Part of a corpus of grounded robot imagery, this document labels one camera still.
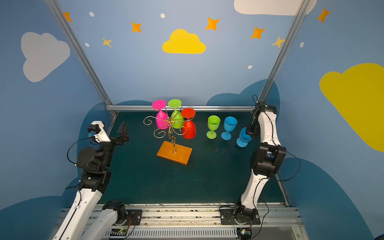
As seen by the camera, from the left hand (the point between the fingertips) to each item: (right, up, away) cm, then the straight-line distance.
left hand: (112, 122), depth 65 cm
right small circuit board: (+61, -55, +8) cm, 83 cm away
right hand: (+73, -7, +23) cm, 76 cm away
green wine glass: (+50, +2, +36) cm, 61 cm away
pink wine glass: (+18, +3, +19) cm, 26 cm away
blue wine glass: (+65, -9, +21) cm, 69 cm away
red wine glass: (+34, -3, +15) cm, 37 cm away
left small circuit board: (-1, -55, +8) cm, 55 cm away
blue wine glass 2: (+60, 0, +31) cm, 67 cm away
